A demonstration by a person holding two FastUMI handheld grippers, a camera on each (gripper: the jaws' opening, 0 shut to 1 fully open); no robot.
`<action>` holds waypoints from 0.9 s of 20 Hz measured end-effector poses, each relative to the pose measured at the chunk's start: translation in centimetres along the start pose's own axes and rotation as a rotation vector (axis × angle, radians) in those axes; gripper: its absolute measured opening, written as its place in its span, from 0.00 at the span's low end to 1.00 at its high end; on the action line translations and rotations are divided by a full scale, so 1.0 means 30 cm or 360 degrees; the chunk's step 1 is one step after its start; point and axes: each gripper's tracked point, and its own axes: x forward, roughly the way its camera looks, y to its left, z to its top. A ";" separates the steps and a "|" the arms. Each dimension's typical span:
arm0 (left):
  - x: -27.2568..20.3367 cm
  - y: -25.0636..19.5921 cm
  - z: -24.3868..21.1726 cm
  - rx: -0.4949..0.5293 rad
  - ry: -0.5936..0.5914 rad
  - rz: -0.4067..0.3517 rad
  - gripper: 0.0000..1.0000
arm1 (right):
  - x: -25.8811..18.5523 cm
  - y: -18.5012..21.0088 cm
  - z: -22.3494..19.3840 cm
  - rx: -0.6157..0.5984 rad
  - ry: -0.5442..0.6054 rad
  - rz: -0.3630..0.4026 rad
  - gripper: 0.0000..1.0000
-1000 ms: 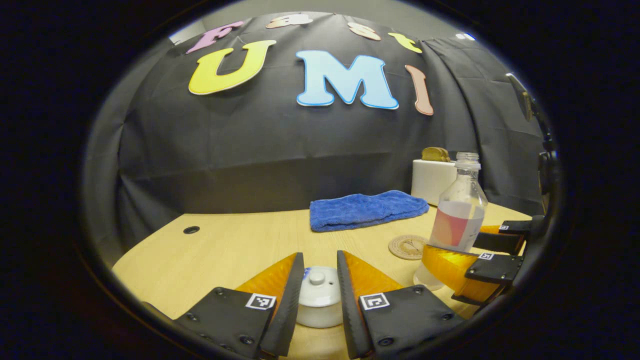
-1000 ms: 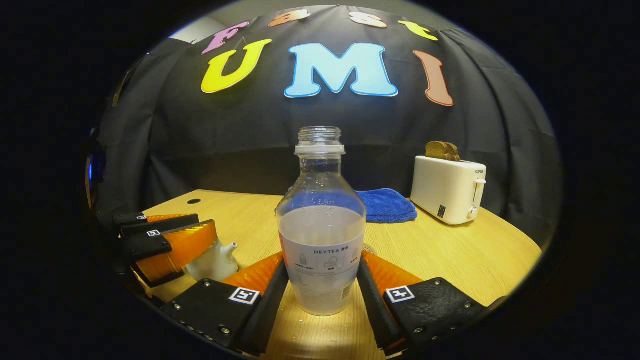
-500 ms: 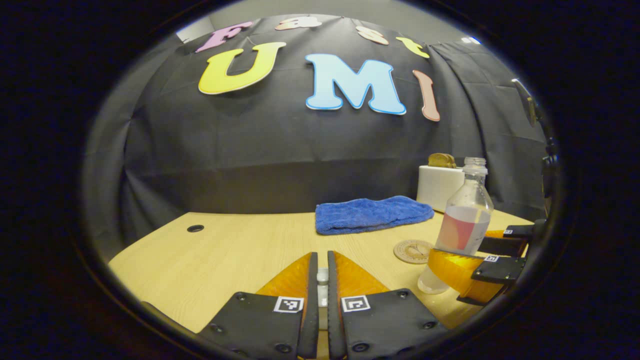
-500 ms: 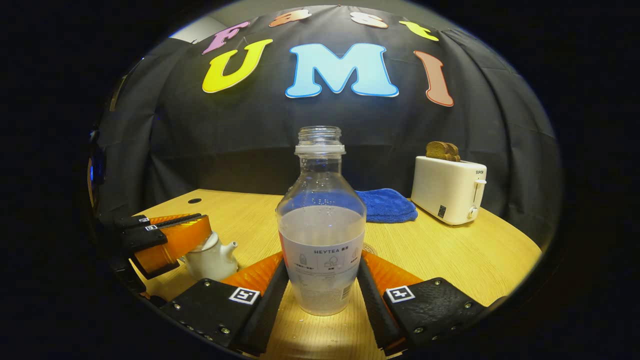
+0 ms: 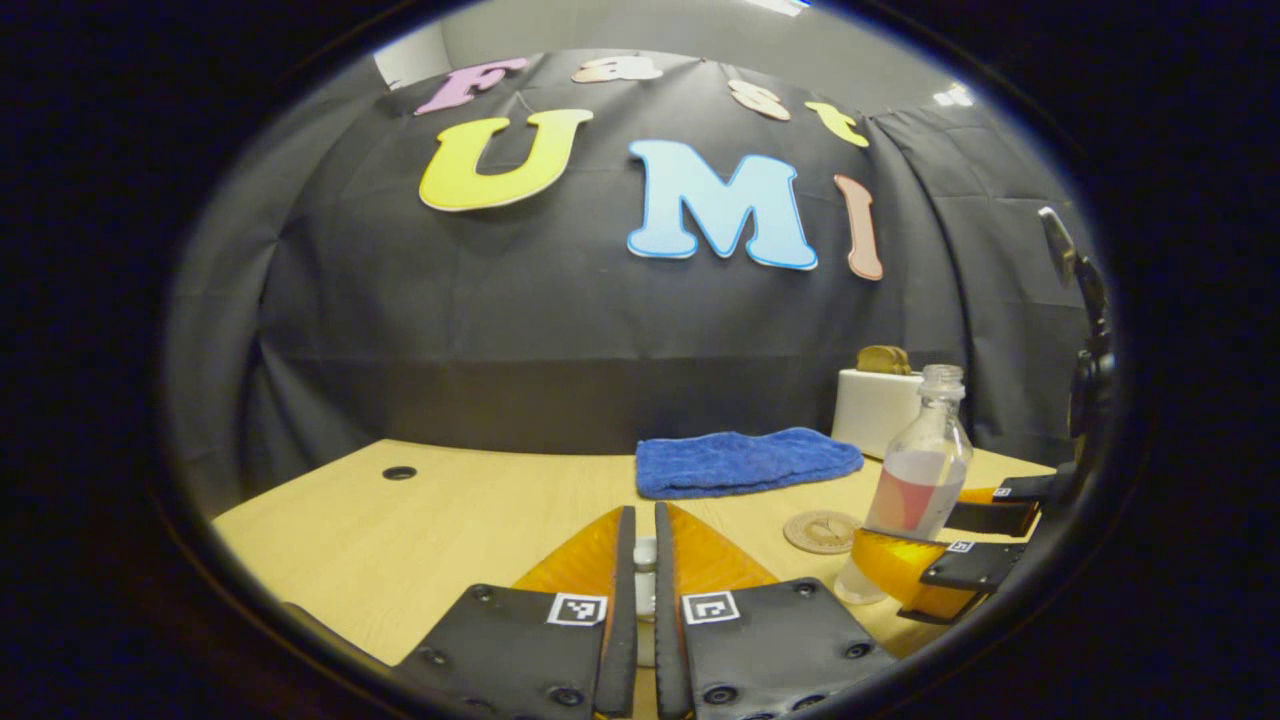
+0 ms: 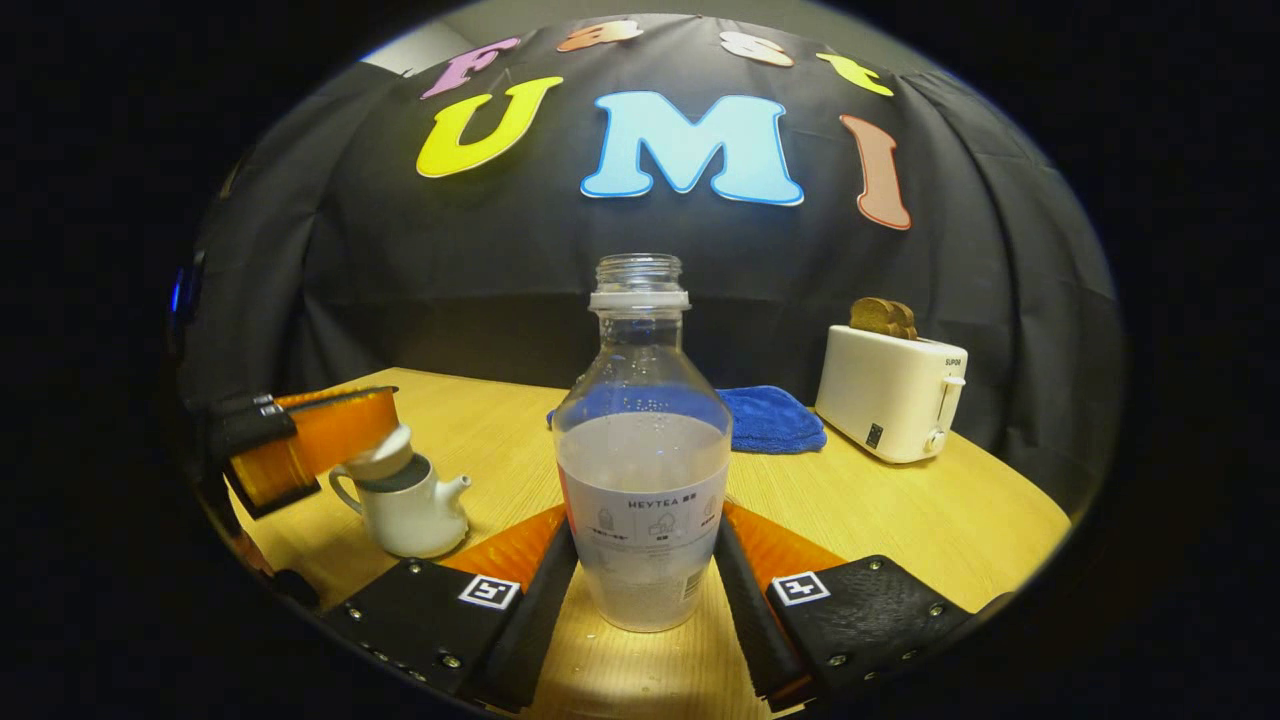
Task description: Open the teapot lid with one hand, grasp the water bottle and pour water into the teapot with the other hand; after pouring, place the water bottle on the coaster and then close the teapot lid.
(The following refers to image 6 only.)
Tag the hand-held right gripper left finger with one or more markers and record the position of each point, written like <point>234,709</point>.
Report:
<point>535,620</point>

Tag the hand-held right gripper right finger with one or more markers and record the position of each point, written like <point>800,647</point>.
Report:
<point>745,620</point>

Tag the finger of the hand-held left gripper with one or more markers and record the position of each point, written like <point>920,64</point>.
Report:
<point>340,393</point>
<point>320,440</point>

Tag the white teacup lid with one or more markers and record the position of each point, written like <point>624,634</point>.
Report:
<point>378,455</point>

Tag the white ceramic teacup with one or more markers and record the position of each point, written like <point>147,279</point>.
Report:
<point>410,515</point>

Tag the clear plastic water bottle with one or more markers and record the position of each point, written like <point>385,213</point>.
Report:
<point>640,480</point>

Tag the black backdrop cloth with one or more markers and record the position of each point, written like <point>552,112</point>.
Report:
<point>500,280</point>

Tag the blue folded towel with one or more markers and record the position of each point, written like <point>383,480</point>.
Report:
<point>770,420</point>

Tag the white toaster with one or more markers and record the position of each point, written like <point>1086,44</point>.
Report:
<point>880,400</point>

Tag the brown bread slices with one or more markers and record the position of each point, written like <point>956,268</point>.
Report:
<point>882,317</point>

